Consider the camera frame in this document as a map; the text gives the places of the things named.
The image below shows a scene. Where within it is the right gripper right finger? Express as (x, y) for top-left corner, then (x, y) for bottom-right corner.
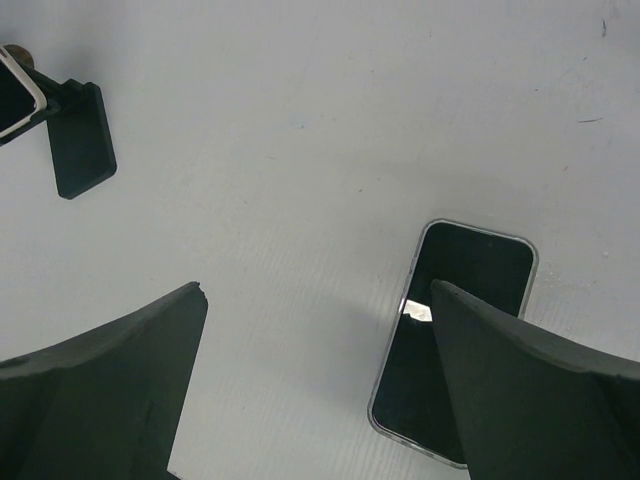
(431, 280), (639, 479)

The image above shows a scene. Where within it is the white-cased phone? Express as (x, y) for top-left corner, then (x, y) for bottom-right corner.
(1, 47), (47, 142)

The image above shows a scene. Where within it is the black flat phone stand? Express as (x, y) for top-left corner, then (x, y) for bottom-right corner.
(1, 59), (117, 200)

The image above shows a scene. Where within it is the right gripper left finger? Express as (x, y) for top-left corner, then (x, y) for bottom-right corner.
(1, 282), (208, 479)

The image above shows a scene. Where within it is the clear-cased phone on table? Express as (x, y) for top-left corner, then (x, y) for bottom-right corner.
(368, 219), (538, 469)

